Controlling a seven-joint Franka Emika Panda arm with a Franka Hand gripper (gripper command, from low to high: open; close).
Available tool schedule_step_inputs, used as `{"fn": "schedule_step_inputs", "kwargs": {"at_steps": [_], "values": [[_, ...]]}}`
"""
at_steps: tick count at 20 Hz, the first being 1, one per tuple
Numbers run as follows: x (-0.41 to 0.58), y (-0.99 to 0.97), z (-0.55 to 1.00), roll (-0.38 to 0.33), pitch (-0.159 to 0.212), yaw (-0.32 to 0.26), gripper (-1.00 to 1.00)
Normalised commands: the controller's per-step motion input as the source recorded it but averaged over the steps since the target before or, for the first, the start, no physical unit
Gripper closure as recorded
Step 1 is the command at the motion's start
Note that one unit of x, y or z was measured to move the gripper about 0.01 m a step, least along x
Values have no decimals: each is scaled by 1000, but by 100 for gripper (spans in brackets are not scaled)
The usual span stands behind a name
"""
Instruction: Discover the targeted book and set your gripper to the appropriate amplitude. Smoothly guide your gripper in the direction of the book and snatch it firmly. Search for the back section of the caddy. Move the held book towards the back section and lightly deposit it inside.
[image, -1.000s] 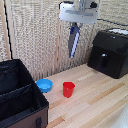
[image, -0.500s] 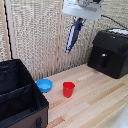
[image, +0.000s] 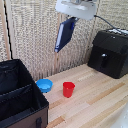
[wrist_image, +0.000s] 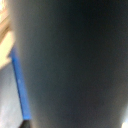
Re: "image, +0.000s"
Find black case with latch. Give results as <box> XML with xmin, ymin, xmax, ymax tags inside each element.
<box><xmin>87</xmin><ymin>28</ymin><xmax>128</xmax><ymax>80</ymax></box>

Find blue plastic bowl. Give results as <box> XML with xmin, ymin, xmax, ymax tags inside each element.
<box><xmin>35</xmin><ymin>78</ymin><xmax>54</xmax><ymax>94</ymax></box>

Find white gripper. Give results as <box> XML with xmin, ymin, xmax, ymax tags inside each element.
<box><xmin>54</xmin><ymin>0</ymin><xmax>98</xmax><ymax>25</ymax></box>

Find black fabric storage box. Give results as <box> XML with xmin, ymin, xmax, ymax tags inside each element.
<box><xmin>0</xmin><ymin>59</ymin><xmax>50</xmax><ymax>128</ymax></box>

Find black cable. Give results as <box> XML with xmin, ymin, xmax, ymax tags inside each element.
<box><xmin>94</xmin><ymin>14</ymin><xmax>128</xmax><ymax>36</ymax></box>

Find red plastic cup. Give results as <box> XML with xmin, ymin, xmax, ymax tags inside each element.
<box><xmin>62</xmin><ymin>81</ymin><xmax>76</xmax><ymax>99</ymax></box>

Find dark blue book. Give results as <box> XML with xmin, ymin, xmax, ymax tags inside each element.
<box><xmin>54</xmin><ymin>17</ymin><xmax>78</xmax><ymax>54</ymax></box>

